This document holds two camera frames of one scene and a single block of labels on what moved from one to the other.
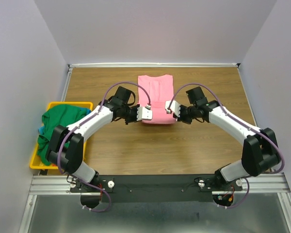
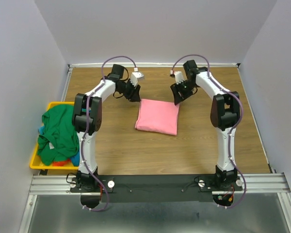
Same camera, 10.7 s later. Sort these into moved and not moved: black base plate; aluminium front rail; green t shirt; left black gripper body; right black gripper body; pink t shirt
Moved: right black gripper body; pink t shirt; left black gripper body
Not moved: black base plate; green t shirt; aluminium front rail
